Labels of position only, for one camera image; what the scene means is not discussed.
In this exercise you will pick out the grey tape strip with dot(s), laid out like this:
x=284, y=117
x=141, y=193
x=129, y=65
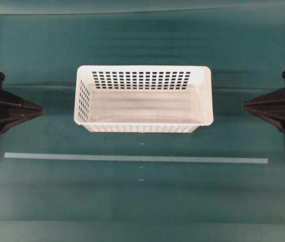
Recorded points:
x=136, y=158

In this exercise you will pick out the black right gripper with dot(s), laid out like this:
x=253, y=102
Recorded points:
x=269, y=107

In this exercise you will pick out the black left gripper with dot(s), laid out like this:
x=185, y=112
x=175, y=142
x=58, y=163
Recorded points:
x=12, y=111

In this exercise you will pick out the white perforated plastic basket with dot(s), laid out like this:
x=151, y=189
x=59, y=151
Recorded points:
x=143, y=98

